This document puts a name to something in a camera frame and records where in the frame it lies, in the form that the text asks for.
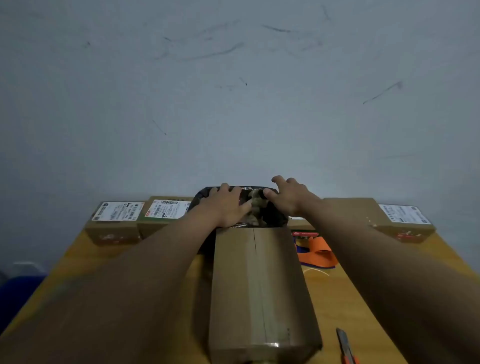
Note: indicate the person's left hand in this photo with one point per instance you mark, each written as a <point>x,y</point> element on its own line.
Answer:
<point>225,208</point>

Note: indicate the person's right hand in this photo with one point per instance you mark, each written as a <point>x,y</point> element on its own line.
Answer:
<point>292,197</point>

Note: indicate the large brown cardboard box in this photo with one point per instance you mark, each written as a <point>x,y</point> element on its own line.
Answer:
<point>258,300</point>

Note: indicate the orange black utility knife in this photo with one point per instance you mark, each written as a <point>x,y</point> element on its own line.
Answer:
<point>345,348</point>

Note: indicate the person's right forearm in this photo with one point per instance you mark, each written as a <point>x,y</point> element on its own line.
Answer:
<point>393,281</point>

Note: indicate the person's left forearm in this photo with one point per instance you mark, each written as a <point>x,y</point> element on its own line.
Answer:
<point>112,292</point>

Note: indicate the small box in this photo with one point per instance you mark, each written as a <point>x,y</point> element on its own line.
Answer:
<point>408,221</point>
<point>157,223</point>
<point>112,228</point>
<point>300,223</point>
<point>352,210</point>

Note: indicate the orange tape dispenser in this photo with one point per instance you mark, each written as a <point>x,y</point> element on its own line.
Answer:
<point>318,255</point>

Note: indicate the black bin with bag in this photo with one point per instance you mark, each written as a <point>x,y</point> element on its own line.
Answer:
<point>273,218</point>

